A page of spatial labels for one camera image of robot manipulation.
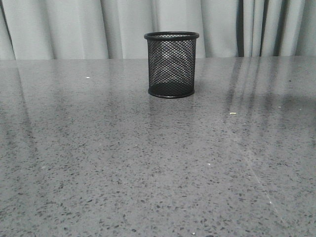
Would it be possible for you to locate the black mesh pen bucket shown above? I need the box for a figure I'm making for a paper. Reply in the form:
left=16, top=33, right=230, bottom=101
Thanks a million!
left=144, top=31, right=199, bottom=98

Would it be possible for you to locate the grey curtain backdrop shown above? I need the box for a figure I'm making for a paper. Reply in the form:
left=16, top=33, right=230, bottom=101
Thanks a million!
left=0, top=0, right=316, bottom=60

